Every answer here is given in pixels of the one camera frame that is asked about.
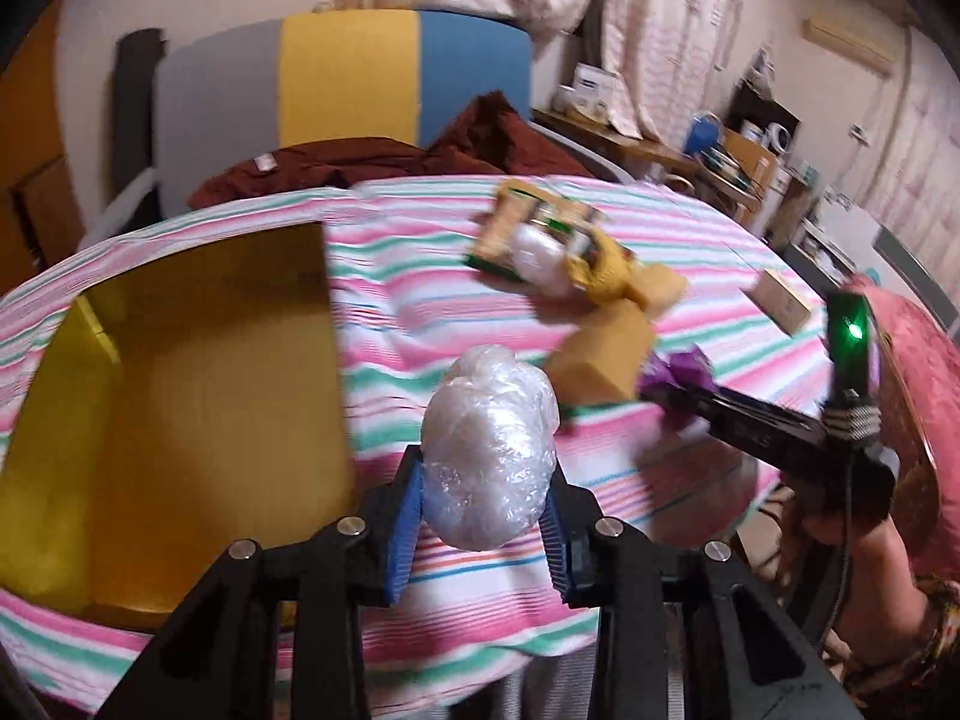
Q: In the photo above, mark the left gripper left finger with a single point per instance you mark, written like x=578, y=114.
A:
x=393, y=513

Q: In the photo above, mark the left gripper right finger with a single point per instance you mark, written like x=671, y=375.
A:
x=569, y=518

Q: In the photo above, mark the white plastic ball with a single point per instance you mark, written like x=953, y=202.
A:
x=488, y=445
x=539, y=260

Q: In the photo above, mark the yellow sponge block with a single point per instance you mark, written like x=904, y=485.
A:
x=600, y=363

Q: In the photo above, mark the purple snack packet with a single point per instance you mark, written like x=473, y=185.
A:
x=678, y=382

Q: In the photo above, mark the right hand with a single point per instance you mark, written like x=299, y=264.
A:
x=886, y=616

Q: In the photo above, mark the pink cushion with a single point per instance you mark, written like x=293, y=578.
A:
x=919, y=404

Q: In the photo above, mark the small cardboard box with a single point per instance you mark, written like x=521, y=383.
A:
x=780, y=302

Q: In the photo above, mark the gold tin tray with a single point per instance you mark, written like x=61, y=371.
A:
x=182, y=405

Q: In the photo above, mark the wooden side shelf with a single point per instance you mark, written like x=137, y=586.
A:
x=628, y=152

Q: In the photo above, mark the green edged snack packet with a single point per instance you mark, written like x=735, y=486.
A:
x=517, y=202

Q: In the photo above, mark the blue round object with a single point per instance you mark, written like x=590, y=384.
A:
x=705, y=132

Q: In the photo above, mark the dark red garment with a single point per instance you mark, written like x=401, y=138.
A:
x=488, y=138

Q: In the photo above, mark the white product box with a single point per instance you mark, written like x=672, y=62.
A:
x=593, y=92

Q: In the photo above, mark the grey yellow blue chair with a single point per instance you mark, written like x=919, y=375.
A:
x=400, y=74

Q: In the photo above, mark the rolled black mat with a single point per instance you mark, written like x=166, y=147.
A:
x=138, y=54

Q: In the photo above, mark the wall air conditioner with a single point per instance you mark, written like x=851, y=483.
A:
x=846, y=43

